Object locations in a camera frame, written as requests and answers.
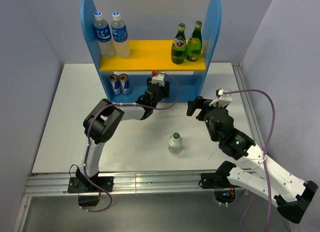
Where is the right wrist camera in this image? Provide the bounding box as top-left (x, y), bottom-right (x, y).
top-left (209, 88), bottom-right (233, 108)

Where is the Pocari Sweat bottle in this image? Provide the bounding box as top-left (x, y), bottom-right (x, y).
top-left (111, 12), bottom-right (131, 59)
top-left (94, 11), bottom-right (116, 58)

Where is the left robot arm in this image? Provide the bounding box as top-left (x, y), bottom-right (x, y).
top-left (75, 76), bottom-right (170, 191)

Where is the red bull can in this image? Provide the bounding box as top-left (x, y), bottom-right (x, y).
top-left (108, 74), bottom-right (121, 96)
top-left (118, 74), bottom-right (131, 95)

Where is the green Perrier lemon bottle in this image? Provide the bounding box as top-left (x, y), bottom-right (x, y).
top-left (186, 21), bottom-right (202, 62)

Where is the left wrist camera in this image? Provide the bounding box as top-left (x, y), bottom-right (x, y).
top-left (151, 71), bottom-right (165, 87)

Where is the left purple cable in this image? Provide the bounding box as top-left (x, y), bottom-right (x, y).
top-left (83, 71), bottom-right (183, 212)

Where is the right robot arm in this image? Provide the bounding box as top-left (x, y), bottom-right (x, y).
top-left (186, 96), bottom-right (318, 224)

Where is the right Red Bull can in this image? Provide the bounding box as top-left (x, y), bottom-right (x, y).
top-left (118, 74), bottom-right (131, 95)

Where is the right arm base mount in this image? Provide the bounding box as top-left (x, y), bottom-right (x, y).
top-left (198, 172), bottom-right (247, 207)

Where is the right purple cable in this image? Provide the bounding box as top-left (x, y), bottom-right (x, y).
top-left (222, 89), bottom-right (276, 232)

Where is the aluminium mounting rail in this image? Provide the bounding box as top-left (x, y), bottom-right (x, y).
top-left (22, 170), bottom-right (215, 197)

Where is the green Perrier bottle red label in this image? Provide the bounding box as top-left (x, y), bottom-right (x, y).
top-left (171, 23), bottom-right (187, 64)

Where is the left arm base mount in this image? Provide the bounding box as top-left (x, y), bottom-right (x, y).
top-left (67, 175), bottom-right (114, 207)

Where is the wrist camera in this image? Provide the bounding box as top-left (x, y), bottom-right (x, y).
top-left (209, 88), bottom-right (233, 108)
top-left (151, 71), bottom-right (165, 87)

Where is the clear glass bottle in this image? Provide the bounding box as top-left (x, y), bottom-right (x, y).
top-left (168, 132), bottom-right (183, 154)

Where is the purple cable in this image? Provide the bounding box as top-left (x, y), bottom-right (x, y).
top-left (83, 71), bottom-right (183, 212)
top-left (222, 89), bottom-right (276, 232)

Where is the blue and yellow shelf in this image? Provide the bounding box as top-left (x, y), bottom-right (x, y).
top-left (80, 0), bottom-right (222, 103)

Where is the left Red Bull can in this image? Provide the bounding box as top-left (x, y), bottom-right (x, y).
top-left (108, 74), bottom-right (121, 96)

